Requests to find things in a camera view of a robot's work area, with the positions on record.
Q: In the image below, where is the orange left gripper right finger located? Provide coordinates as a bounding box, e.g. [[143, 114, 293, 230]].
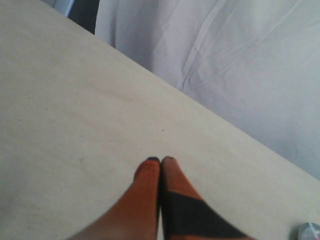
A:
[[159, 156, 252, 240]]

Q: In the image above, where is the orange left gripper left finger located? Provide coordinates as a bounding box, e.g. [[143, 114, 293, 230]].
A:
[[69, 156, 160, 240]]

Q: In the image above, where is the round stainless steel plate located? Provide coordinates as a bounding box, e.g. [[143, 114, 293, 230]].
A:
[[289, 222, 320, 240]]

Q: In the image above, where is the white backdrop cloth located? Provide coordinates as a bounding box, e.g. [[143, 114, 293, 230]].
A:
[[41, 0, 320, 181]]

